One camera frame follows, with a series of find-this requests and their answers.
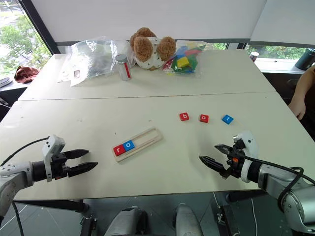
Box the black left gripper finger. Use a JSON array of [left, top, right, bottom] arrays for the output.
[[64, 148, 90, 160], [67, 161, 99, 178]]

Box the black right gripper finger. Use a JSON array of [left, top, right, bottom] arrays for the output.
[[198, 155, 227, 173], [214, 144, 234, 155]]

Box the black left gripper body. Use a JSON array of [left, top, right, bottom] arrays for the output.
[[51, 152, 71, 180]]

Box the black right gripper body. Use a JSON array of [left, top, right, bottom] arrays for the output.
[[220, 142, 247, 180]]

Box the blue letter tile t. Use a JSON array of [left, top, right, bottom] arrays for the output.
[[221, 114, 235, 125]]

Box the wooden tile rack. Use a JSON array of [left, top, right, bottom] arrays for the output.
[[112, 126, 164, 164]]

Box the red letter tile r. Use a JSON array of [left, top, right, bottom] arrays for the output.
[[113, 144, 127, 157]]

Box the blue letter tile o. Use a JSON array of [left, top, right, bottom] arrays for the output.
[[123, 140, 137, 152]]

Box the bag of colourful blocks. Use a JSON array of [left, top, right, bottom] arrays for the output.
[[161, 40, 214, 80]]

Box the person's bare hand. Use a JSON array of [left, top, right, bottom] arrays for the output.
[[287, 95, 307, 121]]

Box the dark rounded grey shape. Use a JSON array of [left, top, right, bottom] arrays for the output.
[[174, 203, 204, 236], [104, 206, 149, 236]]

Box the red-brown crumpled cloth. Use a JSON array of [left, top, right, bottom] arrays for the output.
[[14, 65, 40, 84]]

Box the clear plastic zip bag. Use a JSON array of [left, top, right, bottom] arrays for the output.
[[57, 36, 135, 87]]

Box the clear jar with red label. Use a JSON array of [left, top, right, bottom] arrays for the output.
[[115, 54, 132, 82]]

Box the dark green tumbler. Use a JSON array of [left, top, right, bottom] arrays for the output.
[[294, 47, 315, 71]]

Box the brown white teddy bear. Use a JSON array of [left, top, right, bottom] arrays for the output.
[[129, 27, 177, 71]]

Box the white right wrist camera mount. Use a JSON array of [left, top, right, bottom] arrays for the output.
[[232, 130, 259, 183]]

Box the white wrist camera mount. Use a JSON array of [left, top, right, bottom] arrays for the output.
[[232, 130, 259, 183], [41, 134, 66, 183]]

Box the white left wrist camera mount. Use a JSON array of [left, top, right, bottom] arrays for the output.
[[41, 134, 66, 183]]

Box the black table frame bar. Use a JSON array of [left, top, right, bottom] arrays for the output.
[[13, 199, 90, 213], [225, 189, 268, 203]]

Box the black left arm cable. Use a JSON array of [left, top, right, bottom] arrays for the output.
[[0, 137, 50, 236]]

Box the thin white cable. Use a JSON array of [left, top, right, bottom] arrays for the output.
[[250, 196, 259, 236]]

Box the black table leg bracket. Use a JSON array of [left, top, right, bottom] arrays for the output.
[[79, 215, 98, 236], [216, 205, 240, 236]]

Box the black window frame post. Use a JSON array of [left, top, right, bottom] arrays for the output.
[[18, 0, 62, 55]]

